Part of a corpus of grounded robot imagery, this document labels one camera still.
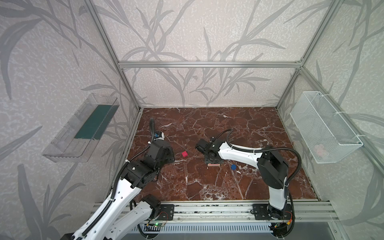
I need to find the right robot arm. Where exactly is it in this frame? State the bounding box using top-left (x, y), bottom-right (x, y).
top-left (195, 139), bottom-right (302, 211)

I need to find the white wire basket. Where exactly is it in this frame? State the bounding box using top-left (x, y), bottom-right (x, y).
top-left (290, 91), bottom-right (364, 164)

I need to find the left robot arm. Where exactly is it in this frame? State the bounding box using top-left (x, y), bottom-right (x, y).
top-left (62, 138), bottom-right (175, 240)

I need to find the pink item in basket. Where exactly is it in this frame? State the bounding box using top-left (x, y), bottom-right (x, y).
top-left (314, 144), bottom-right (329, 158)

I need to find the clear plastic wall tray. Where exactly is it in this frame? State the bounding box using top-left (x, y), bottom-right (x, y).
top-left (42, 94), bottom-right (120, 163)

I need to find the aluminium frame crossbar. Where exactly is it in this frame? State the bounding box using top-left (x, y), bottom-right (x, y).
top-left (118, 61), bottom-right (301, 69)

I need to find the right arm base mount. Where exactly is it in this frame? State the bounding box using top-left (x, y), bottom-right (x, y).
top-left (250, 204), bottom-right (292, 221)

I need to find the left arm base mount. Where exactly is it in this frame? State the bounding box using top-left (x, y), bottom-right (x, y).
top-left (149, 204), bottom-right (175, 221)

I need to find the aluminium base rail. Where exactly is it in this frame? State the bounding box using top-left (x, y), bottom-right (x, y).
top-left (86, 200), bottom-right (340, 224)

